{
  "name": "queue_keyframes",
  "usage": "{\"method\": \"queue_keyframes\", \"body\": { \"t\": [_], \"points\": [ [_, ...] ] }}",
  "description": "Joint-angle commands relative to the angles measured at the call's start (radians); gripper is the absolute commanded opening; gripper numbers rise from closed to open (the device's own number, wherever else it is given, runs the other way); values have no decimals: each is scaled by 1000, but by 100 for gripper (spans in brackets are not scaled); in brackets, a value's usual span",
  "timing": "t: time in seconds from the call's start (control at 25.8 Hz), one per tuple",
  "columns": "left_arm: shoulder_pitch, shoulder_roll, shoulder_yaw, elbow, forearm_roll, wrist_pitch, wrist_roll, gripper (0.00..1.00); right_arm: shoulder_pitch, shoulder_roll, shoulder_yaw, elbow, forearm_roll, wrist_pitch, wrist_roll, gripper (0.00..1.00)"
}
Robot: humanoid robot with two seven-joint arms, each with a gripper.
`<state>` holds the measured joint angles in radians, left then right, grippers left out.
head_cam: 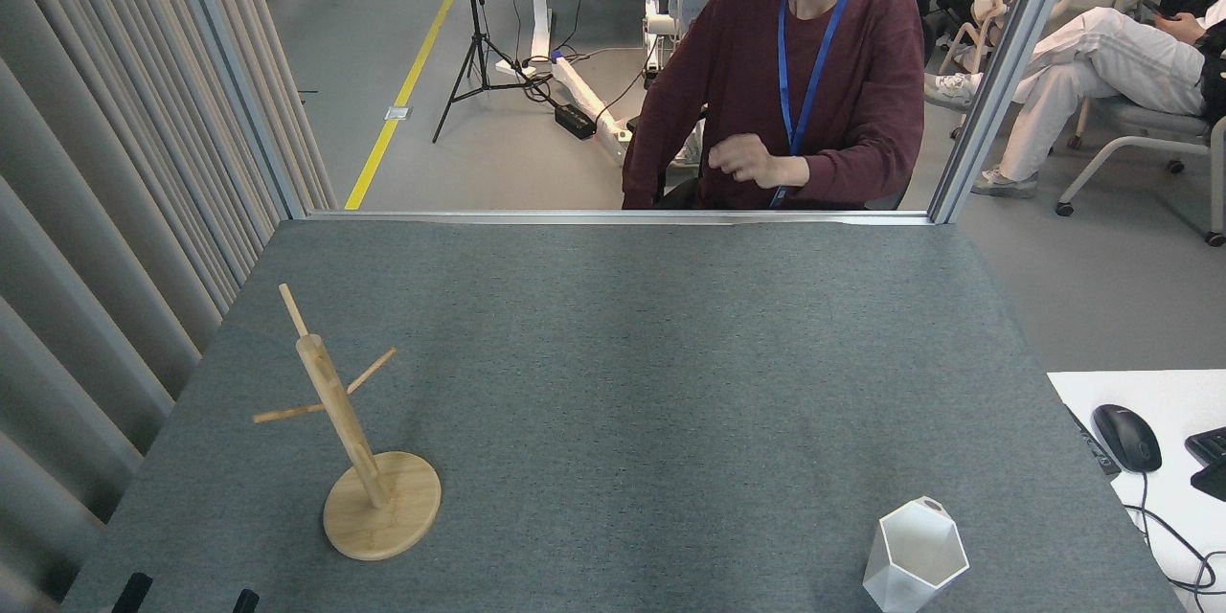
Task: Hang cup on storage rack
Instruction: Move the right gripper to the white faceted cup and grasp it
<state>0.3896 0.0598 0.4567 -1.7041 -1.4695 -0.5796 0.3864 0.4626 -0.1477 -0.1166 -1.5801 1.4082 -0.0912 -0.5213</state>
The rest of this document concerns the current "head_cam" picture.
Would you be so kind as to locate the wooden cup rack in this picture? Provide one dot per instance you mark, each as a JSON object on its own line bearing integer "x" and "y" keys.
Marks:
{"x": 378, "y": 512}

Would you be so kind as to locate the silver floor plate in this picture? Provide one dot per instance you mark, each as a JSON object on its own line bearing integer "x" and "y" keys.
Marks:
{"x": 397, "y": 113}

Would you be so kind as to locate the grey pleated curtain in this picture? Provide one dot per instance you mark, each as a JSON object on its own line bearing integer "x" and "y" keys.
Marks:
{"x": 86, "y": 163}

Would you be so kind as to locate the black phone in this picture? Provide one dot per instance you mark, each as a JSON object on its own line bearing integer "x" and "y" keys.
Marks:
{"x": 1151, "y": 10}

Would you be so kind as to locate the black computer mouse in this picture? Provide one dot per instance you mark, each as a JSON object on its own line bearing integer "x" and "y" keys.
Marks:
{"x": 1127, "y": 436}

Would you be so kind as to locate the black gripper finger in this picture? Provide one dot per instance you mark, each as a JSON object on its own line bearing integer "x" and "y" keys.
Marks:
{"x": 247, "y": 601}
{"x": 132, "y": 592}

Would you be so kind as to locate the black power strip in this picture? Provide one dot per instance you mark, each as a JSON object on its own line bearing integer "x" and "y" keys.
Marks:
{"x": 575, "y": 121}

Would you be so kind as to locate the black tripod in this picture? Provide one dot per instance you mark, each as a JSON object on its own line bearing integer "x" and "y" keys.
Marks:
{"x": 476, "y": 29}

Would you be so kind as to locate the seated person in white trousers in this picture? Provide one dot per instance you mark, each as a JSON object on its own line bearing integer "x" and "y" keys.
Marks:
{"x": 1101, "y": 57}

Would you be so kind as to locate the grey wheeled chair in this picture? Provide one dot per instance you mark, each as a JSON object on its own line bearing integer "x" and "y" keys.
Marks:
{"x": 1149, "y": 120}

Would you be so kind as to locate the white faceted cup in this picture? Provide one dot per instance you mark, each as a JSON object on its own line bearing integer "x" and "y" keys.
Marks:
{"x": 915, "y": 556}

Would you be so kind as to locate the white side table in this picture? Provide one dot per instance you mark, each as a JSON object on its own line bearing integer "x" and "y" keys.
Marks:
{"x": 1178, "y": 402}

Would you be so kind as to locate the seated person's hand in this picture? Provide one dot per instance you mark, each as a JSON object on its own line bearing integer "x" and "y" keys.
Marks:
{"x": 1186, "y": 27}

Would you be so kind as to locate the black keyboard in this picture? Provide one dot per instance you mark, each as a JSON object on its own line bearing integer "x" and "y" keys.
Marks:
{"x": 1209, "y": 460}

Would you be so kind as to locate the silver frame rail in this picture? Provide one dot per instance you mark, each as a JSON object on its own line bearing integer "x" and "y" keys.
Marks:
{"x": 613, "y": 216}

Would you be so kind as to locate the silver frame post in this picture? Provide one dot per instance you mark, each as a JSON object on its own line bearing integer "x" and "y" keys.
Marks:
{"x": 1006, "y": 67}

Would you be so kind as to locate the person's left hand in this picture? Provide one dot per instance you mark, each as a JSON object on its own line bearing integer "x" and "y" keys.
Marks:
{"x": 742, "y": 158}

